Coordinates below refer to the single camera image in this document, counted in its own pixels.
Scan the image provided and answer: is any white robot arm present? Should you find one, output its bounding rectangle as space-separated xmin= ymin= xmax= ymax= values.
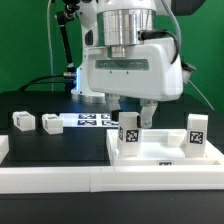
xmin=57 ymin=0 xmax=206 ymax=128

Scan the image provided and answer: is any white sheet with AprilTags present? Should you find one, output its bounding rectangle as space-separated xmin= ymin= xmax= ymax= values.
xmin=59 ymin=113 xmax=118 ymax=128

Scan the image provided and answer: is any black cable bundle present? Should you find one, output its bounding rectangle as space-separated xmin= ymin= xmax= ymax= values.
xmin=18 ymin=73 xmax=77 ymax=93

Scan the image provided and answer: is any white thin cable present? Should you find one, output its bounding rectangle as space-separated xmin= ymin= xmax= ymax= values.
xmin=46 ymin=0 xmax=56 ymax=92

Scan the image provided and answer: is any white U-shaped fence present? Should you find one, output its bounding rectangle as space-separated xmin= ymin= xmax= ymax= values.
xmin=0 ymin=135 xmax=224 ymax=194

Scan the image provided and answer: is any white square tabletop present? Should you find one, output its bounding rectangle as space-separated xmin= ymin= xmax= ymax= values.
xmin=106 ymin=129 xmax=224 ymax=166

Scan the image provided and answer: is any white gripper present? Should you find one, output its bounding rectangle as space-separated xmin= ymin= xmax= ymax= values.
xmin=80 ymin=29 xmax=183 ymax=129

